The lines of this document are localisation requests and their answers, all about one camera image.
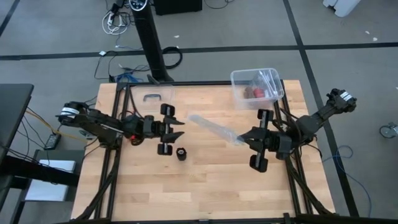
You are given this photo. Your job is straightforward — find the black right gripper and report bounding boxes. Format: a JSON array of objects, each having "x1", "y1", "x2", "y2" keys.
[{"x1": 238, "y1": 108, "x2": 292, "y2": 174}]

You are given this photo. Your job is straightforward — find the black power adapter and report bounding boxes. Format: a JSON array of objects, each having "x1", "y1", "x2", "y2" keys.
[{"x1": 44, "y1": 133, "x2": 62, "y2": 151}]

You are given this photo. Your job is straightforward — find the clear plastic zip bag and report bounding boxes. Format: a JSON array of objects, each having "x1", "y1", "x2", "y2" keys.
[{"x1": 188, "y1": 114, "x2": 246, "y2": 146}]

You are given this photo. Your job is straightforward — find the white foam block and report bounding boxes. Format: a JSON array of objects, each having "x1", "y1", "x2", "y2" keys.
[{"x1": 322, "y1": 0, "x2": 363, "y2": 18}]

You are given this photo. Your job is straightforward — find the clear plastic storage box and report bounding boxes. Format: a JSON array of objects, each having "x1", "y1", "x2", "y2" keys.
[{"x1": 230, "y1": 67, "x2": 285, "y2": 111}]

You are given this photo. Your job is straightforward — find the grey caster wheel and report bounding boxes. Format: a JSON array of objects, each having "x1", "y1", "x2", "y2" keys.
[{"x1": 379, "y1": 123, "x2": 398, "y2": 139}]

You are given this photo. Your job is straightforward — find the clear lid with black handle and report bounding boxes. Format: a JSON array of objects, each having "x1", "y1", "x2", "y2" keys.
[{"x1": 129, "y1": 85, "x2": 175, "y2": 109}]

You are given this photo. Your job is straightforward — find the black coiled cable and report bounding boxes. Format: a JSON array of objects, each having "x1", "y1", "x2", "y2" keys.
[{"x1": 162, "y1": 45, "x2": 183, "y2": 70}]

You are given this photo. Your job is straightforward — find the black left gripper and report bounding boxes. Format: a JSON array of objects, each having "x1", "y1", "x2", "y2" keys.
[{"x1": 142, "y1": 103, "x2": 186, "y2": 156}]

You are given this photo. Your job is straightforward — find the black elastic bandage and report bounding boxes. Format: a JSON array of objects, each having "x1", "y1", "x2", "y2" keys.
[{"x1": 175, "y1": 147, "x2": 187, "y2": 162}]

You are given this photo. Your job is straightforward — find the white cable bundle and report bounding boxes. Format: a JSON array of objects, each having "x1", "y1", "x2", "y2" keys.
[{"x1": 101, "y1": 11, "x2": 130, "y2": 35}]

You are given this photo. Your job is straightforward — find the black desk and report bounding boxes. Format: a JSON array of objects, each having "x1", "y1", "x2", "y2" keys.
[{"x1": 0, "y1": 83, "x2": 35, "y2": 166}]

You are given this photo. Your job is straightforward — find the black equipment stand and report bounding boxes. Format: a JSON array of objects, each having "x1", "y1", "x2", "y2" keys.
[{"x1": 0, "y1": 149, "x2": 86, "y2": 224}]

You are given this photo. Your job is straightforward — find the white packets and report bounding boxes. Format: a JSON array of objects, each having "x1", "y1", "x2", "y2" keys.
[{"x1": 256, "y1": 70, "x2": 280, "y2": 96}]

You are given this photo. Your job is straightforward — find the tangled blue cable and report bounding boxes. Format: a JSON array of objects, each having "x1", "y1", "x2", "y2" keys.
[{"x1": 115, "y1": 72, "x2": 144, "y2": 84}]

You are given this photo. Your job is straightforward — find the black tower fan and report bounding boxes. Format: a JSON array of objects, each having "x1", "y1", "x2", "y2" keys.
[{"x1": 129, "y1": 0, "x2": 175, "y2": 83}]

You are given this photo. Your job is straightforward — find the thin black floor cable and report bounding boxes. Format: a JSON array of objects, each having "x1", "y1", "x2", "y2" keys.
[{"x1": 94, "y1": 51, "x2": 150, "y2": 81}]

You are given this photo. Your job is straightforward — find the black case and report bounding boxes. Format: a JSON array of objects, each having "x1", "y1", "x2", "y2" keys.
[{"x1": 154, "y1": 0, "x2": 203, "y2": 16}]

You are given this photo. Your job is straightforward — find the yellow cable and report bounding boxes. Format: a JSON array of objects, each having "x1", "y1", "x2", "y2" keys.
[{"x1": 25, "y1": 108, "x2": 88, "y2": 143}]

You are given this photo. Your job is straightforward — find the long blue floor cable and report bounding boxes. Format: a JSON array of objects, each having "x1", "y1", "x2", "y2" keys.
[{"x1": 322, "y1": 144, "x2": 373, "y2": 218}]

